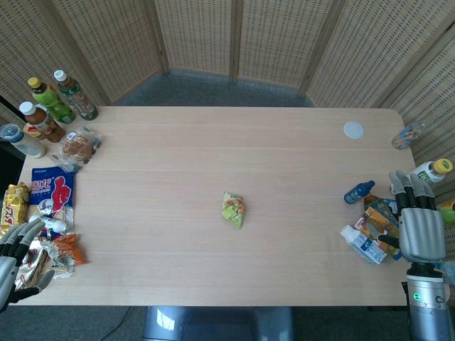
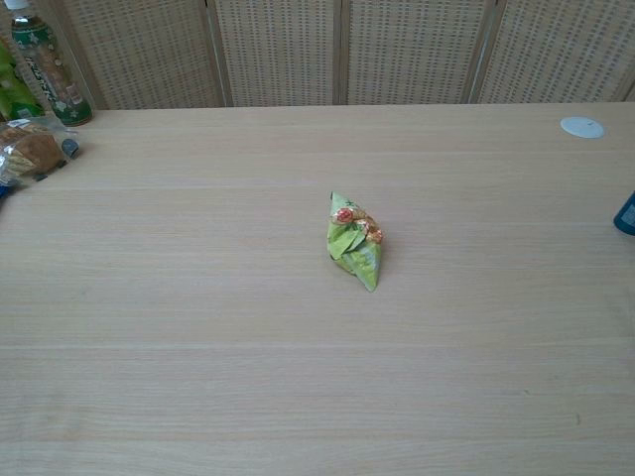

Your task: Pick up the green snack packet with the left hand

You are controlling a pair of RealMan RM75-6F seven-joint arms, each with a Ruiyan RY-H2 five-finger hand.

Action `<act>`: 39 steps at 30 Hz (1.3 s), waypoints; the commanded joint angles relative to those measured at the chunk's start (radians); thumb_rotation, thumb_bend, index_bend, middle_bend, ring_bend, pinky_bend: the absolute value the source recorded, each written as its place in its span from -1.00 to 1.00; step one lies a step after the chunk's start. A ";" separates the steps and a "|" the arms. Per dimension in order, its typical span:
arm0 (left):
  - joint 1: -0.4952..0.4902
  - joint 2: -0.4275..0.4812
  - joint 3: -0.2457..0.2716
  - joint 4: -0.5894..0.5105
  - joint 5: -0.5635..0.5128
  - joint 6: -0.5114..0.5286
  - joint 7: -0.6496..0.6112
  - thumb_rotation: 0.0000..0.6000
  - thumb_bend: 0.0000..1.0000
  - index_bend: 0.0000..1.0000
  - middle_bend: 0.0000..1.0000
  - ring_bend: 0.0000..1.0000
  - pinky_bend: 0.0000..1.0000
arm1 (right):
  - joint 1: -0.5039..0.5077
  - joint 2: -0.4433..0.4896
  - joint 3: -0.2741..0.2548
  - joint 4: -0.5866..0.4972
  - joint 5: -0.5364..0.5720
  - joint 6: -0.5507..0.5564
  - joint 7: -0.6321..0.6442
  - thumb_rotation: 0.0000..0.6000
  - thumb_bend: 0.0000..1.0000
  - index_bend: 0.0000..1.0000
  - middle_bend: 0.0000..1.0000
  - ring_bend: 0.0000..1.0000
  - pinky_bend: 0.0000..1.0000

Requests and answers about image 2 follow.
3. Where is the green snack bag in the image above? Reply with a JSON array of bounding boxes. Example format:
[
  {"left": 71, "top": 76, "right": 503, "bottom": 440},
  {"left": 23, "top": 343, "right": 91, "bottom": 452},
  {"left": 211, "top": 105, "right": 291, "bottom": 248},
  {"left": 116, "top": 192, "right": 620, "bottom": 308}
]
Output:
[{"left": 324, "top": 189, "right": 386, "bottom": 295}]

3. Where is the clear wrapped bread package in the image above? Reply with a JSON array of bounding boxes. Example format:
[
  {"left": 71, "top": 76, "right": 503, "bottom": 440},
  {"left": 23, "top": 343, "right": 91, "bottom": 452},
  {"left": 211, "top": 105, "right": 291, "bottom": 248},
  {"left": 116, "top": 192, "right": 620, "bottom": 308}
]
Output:
[{"left": 0, "top": 121, "right": 83, "bottom": 187}]

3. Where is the yellow cap green drink bottle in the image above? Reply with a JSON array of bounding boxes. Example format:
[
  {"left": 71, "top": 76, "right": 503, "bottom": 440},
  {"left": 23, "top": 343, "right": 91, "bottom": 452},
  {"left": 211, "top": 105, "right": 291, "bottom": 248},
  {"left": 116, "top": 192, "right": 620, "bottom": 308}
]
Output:
[{"left": 0, "top": 37, "right": 46, "bottom": 123}]

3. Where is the white cap green tea bottle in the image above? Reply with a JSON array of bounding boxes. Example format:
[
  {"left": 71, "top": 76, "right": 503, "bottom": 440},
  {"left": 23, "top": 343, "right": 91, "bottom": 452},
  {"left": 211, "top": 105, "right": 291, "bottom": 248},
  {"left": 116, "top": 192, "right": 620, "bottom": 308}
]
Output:
[{"left": 10, "top": 0, "right": 94, "bottom": 128}]

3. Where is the small dark blue bottle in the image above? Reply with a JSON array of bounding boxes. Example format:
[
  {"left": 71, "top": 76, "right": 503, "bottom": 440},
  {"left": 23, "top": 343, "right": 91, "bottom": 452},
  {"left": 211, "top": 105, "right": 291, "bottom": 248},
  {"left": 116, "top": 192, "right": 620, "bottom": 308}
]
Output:
[{"left": 612, "top": 190, "right": 635, "bottom": 234}]

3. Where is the woven wooden folding screen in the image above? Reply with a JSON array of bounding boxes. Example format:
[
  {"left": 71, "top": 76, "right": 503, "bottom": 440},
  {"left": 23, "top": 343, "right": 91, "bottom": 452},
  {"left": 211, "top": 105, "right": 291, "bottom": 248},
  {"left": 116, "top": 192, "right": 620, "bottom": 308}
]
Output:
[{"left": 47, "top": 0, "right": 635, "bottom": 111}]

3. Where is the white round grommet cover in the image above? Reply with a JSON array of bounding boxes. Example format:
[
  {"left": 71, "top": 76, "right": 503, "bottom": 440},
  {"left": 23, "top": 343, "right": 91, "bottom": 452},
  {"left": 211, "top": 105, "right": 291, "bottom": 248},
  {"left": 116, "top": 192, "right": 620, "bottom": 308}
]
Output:
[{"left": 560, "top": 116, "right": 607, "bottom": 139}]

